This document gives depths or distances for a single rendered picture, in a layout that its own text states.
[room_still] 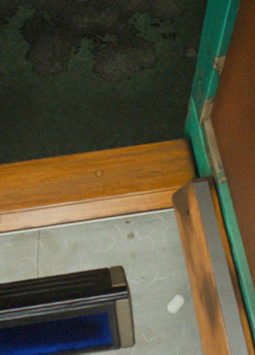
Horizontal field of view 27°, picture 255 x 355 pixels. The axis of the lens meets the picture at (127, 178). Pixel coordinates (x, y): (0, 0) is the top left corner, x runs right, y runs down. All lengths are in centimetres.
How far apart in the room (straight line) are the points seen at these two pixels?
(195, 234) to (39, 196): 27
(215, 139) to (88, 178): 23
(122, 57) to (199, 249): 130
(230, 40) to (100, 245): 39
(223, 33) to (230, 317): 37
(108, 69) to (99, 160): 107
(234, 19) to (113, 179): 36
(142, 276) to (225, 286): 17
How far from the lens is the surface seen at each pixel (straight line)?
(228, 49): 71
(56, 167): 92
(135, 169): 91
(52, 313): 49
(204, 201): 79
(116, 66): 197
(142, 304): 87
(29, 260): 90
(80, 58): 200
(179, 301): 85
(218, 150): 82
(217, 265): 76
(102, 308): 49
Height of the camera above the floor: 159
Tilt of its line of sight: 65 degrees down
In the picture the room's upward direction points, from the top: straight up
